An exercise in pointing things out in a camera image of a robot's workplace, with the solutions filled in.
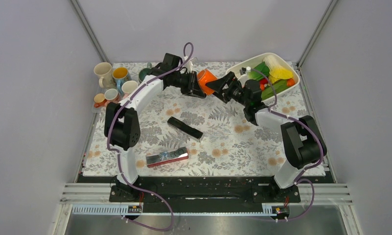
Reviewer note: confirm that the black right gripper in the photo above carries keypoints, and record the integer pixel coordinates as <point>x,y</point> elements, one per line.
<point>219,85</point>

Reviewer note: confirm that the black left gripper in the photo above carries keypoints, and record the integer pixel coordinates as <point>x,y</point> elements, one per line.
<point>192,88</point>

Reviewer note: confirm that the large orange mug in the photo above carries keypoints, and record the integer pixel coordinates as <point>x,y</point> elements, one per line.
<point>203,77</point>

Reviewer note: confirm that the green ceramic mug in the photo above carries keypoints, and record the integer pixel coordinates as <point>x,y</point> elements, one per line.
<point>144,72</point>

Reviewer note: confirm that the light pink mug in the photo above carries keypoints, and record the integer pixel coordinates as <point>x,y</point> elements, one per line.
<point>128,87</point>

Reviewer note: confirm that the salmon pink printed mug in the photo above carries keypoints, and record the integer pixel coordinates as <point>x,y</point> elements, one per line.
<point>111,96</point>

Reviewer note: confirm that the cream ceramic mug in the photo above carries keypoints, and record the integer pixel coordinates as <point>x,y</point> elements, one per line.
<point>104,72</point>

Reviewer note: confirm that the small orange cup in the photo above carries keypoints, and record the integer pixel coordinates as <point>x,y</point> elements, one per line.
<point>99,100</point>

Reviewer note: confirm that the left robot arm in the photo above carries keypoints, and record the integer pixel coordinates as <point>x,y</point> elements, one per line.
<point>122,127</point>

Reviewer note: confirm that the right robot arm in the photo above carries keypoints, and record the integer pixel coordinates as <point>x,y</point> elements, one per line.
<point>304,147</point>

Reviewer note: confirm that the white plastic basin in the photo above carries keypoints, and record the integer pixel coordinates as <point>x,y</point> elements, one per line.
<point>254,61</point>

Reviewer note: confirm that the yellow toy cabbage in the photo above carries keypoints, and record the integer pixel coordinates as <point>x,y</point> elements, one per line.
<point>276,70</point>

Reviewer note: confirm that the orange toy carrot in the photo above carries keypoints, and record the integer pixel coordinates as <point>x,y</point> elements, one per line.
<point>290,82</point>

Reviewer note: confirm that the black rectangular box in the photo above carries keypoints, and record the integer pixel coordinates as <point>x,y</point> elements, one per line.
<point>184,128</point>

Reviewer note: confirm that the floral tablecloth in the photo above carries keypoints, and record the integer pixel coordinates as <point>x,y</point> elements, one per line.
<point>230,146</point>

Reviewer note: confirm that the silver red stapler box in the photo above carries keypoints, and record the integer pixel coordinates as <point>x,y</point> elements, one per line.
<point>167,157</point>

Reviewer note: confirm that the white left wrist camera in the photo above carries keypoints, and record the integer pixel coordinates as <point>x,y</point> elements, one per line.
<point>191,62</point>

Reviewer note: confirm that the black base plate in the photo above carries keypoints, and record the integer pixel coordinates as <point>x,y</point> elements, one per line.
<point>202,194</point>

